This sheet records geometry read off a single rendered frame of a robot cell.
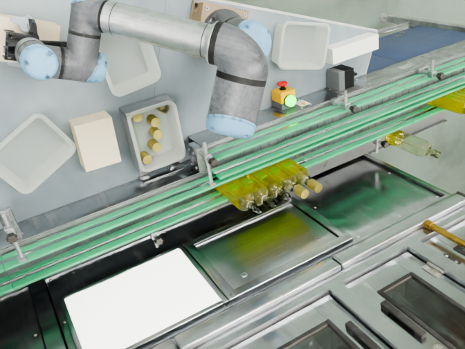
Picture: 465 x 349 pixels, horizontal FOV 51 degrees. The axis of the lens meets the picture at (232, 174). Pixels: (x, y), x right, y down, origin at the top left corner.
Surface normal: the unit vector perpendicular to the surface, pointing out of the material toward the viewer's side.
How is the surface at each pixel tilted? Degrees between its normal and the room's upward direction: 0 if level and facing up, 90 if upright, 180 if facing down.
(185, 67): 0
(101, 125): 0
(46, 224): 90
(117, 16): 44
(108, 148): 0
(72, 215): 90
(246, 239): 89
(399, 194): 90
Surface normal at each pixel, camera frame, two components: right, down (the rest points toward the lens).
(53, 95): 0.48, 0.37
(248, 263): -0.13, -0.87
